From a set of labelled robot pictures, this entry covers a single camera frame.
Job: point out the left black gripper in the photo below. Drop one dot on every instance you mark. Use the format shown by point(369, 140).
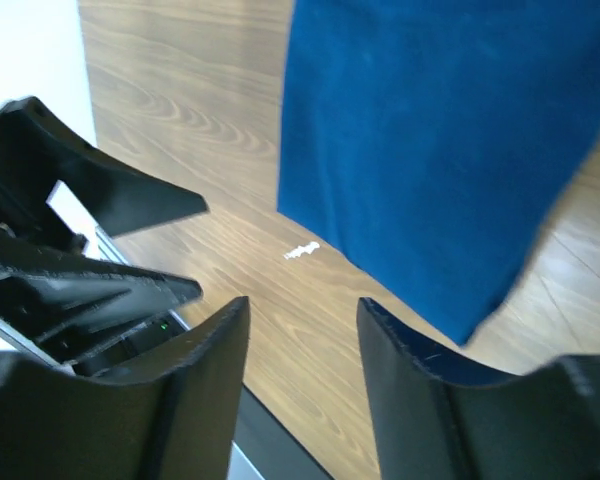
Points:
point(46, 297)

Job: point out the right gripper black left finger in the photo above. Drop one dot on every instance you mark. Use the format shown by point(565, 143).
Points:
point(169, 413)

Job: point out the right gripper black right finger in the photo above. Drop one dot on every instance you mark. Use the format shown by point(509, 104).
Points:
point(437, 414)

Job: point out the blue printed t shirt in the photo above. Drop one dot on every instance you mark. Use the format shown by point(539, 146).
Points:
point(427, 141)

